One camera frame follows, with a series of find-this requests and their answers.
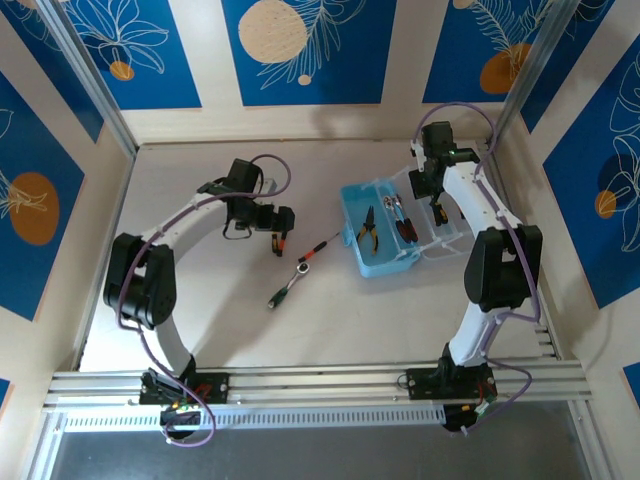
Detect red handled ratchet wrench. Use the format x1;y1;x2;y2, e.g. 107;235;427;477
383;195;410;245

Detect yellow black pliers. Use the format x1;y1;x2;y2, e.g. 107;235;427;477
355;204;380;256

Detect light blue plastic tool box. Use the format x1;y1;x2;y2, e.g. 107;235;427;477
340;183;421;279

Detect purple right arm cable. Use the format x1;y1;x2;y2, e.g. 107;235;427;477
414;102;544;436

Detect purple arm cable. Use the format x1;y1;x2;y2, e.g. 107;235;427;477
414;102;544;436
115;153;293;447

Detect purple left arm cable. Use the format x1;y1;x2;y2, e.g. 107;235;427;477
115;153;293;447

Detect blue wall panel orange circle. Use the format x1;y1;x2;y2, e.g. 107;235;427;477
422;0;551;105
0;74;86;321

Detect blue wall panel beige circle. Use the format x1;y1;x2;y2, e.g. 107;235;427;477
222;0;399;107

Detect aluminium corner post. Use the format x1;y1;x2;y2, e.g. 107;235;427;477
487;0;576;146
37;0;139;156

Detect blue floral wall panel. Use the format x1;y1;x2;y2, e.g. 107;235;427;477
519;0;640;134
542;37;640;309
62;0;204;111
0;0;105;145

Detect aluminium rail frame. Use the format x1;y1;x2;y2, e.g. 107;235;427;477
42;363;596;416

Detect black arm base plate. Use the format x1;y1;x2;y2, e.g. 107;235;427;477
138;369;231;406
407;367;496;401

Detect white slotted cable duct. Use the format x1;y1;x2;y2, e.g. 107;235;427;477
62;404;446;434

